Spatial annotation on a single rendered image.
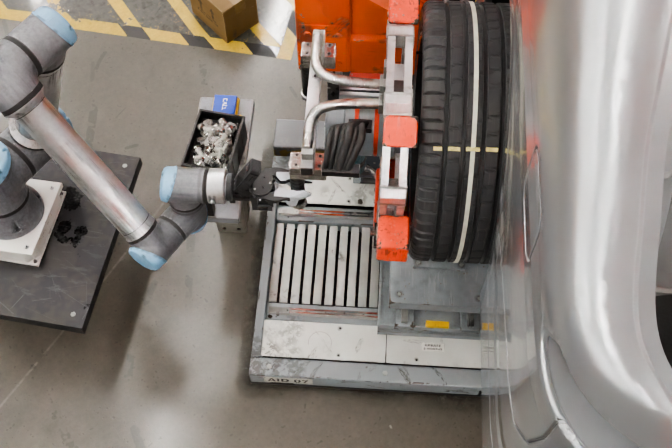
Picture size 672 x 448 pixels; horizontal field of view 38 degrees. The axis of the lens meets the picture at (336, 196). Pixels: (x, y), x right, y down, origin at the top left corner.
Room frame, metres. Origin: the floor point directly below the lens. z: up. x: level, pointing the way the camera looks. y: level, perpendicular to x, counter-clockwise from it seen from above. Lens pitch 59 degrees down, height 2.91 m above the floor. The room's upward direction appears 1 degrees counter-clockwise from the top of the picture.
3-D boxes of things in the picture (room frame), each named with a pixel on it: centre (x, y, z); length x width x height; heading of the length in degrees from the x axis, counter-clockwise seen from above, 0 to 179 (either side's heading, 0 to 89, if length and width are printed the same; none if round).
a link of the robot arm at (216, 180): (1.27, 0.29, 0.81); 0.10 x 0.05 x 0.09; 176
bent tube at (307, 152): (1.32, -0.02, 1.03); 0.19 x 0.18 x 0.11; 86
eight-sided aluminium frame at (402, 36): (1.41, -0.15, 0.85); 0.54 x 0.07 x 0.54; 176
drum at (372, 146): (1.41, -0.08, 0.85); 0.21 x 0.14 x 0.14; 86
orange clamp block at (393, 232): (1.09, -0.13, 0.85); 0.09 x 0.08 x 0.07; 176
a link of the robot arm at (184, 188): (1.27, 0.38, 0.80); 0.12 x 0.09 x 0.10; 86
